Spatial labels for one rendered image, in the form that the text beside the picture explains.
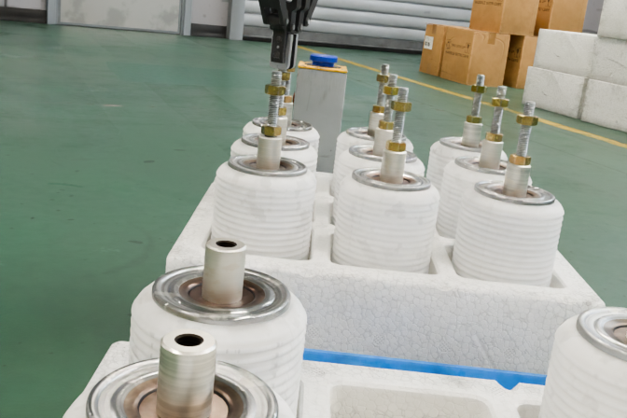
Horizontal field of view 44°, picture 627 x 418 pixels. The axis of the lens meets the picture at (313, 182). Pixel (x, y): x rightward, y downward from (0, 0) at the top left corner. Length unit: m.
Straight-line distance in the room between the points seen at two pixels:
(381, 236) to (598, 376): 0.32
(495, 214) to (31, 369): 0.51
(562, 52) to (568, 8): 1.10
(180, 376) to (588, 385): 0.23
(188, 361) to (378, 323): 0.41
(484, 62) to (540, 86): 0.76
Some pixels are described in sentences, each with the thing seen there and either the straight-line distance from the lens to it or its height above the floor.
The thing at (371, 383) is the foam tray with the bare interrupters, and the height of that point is 0.18.
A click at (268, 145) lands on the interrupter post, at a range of 0.72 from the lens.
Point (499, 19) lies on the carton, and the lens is 4.50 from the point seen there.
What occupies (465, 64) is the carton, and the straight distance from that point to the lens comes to 4.45.
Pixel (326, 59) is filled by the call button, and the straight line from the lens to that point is 1.11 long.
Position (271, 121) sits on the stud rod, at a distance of 0.72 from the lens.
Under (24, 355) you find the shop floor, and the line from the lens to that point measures 0.91.
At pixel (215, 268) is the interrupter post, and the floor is 0.27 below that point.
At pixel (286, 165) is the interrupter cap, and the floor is 0.25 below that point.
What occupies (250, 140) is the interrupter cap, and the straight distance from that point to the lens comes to 0.84.
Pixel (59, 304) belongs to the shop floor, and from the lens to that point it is 1.04.
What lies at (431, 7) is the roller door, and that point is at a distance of 6.54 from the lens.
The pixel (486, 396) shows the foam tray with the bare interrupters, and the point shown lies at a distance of 0.52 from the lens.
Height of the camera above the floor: 0.42
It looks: 14 degrees down
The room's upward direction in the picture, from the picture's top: 6 degrees clockwise
